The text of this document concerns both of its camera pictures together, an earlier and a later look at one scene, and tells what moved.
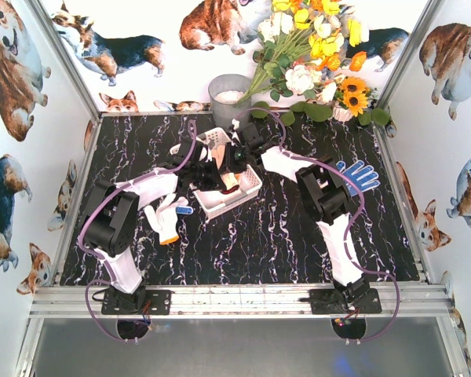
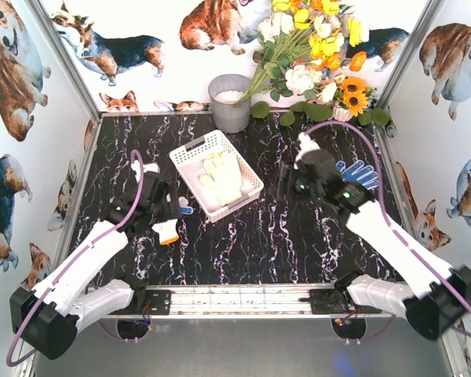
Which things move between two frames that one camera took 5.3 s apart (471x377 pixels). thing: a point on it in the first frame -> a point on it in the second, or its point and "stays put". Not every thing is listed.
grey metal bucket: (224, 93) stays put
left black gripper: (210, 175) -> (169, 203)
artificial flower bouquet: (304, 46) stays put
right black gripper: (235, 158) -> (287, 184)
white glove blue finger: (163, 221) stays put
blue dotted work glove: (363, 176) stays put
